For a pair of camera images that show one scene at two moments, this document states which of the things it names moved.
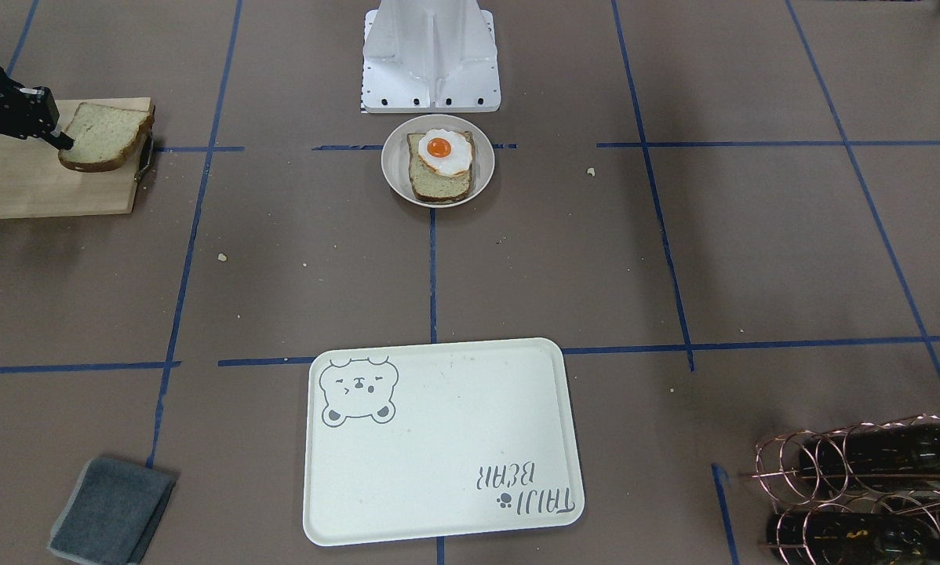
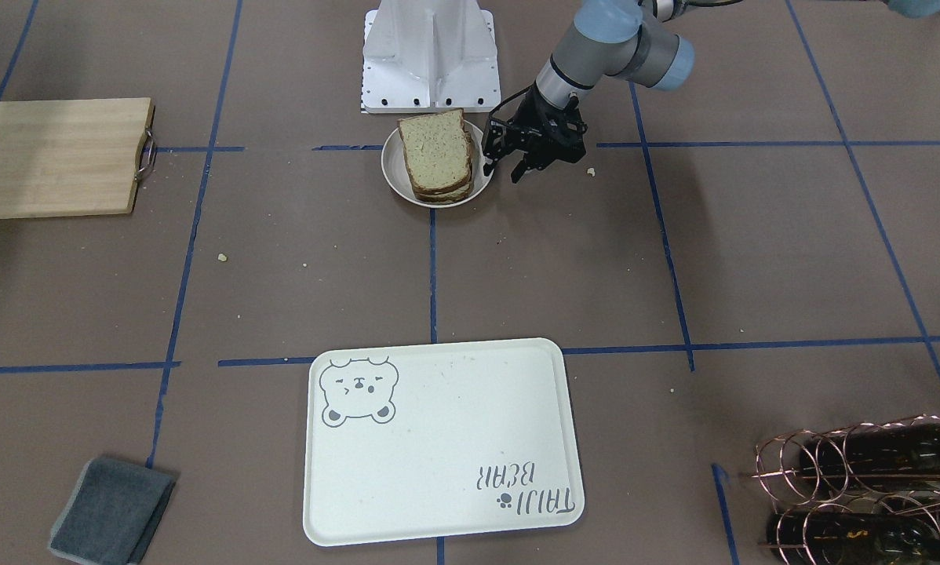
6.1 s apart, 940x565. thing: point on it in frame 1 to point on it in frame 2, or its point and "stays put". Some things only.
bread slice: (104, 137) to (437, 147)
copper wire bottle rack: (894, 491) stays put
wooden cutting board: (12, 177) stays put
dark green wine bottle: (891, 457) stays put
